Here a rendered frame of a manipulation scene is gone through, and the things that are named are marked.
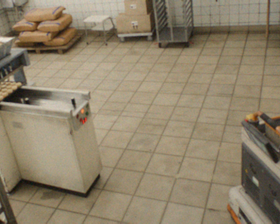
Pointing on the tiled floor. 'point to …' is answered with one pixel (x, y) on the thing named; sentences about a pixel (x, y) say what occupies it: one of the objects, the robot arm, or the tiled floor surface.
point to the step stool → (100, 25)
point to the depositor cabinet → (5, 150)
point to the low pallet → (52, 46)
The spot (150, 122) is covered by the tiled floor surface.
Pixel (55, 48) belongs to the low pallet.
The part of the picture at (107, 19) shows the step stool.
